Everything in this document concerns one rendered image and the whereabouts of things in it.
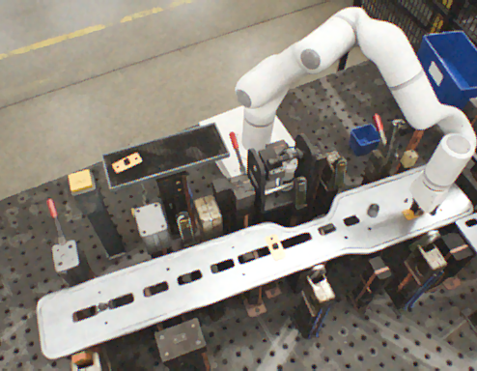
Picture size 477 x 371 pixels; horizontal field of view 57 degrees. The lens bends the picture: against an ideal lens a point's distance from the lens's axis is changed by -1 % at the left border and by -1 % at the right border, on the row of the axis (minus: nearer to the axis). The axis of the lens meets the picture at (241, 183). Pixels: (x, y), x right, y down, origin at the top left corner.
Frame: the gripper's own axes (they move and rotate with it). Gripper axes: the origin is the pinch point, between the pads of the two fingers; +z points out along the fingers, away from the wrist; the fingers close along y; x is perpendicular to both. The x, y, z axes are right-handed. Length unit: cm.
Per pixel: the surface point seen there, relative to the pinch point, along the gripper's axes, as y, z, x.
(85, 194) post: -35, -9, -95
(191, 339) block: 13, 1, -79
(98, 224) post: -36, 9, -96
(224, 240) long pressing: -13, 3, -60
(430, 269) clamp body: 18.9, 0.3, -8.3
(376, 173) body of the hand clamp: -18.8, 4.5, -2.8
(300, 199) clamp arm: -16.9, 1.7, -32.7
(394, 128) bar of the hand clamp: -20.3, -17.0, -1.7
